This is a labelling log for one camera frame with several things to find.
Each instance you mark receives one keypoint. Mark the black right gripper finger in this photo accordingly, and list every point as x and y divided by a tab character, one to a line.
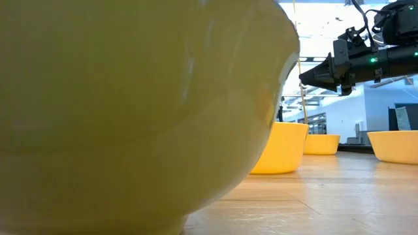
318	76

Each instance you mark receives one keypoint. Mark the yellow mini bowl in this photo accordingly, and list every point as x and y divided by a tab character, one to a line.
282	148
321	145
395	147

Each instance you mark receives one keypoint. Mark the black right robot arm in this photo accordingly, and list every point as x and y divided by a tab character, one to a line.
403	60

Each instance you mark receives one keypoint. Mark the long ceiling light strip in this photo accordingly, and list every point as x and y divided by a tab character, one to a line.
313	59

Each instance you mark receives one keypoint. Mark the dark glass window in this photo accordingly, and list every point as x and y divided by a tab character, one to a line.
316	124

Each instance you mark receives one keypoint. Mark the grey paper sheet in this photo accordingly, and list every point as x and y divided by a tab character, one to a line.
402	119

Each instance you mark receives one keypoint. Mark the grey cabinet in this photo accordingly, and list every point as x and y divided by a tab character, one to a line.
359	135

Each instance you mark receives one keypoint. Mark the large yellow-green bowl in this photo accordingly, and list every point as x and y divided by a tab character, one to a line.
130	114

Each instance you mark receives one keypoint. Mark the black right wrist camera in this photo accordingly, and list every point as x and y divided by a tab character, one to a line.
341	52

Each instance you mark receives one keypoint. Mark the black table edge rail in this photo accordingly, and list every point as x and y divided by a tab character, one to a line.
356	148

